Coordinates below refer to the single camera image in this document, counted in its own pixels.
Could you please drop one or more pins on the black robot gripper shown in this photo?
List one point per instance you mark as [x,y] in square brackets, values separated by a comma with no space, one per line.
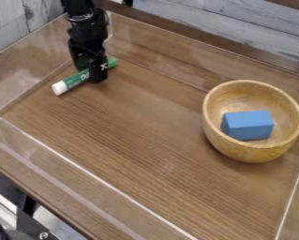
[89,32]

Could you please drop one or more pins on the green Expo marker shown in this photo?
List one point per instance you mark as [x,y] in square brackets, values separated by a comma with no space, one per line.
[74,80]

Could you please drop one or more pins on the brown wooden bowl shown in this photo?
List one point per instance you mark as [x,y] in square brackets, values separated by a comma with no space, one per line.
[247,95]

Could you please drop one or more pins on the blue rectangular block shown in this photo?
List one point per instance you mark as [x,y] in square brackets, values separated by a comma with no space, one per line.
[248,125]

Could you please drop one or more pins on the black metal table frame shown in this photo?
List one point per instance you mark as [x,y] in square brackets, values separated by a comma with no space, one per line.
[26,207]

